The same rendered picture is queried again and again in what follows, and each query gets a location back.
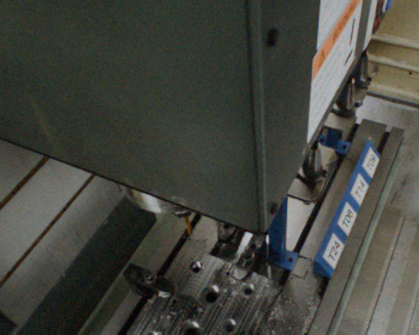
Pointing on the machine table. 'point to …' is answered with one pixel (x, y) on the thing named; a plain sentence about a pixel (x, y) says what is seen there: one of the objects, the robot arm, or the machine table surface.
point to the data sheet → (330, 9)
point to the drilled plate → (186, 290)
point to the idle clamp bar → (228, 234)
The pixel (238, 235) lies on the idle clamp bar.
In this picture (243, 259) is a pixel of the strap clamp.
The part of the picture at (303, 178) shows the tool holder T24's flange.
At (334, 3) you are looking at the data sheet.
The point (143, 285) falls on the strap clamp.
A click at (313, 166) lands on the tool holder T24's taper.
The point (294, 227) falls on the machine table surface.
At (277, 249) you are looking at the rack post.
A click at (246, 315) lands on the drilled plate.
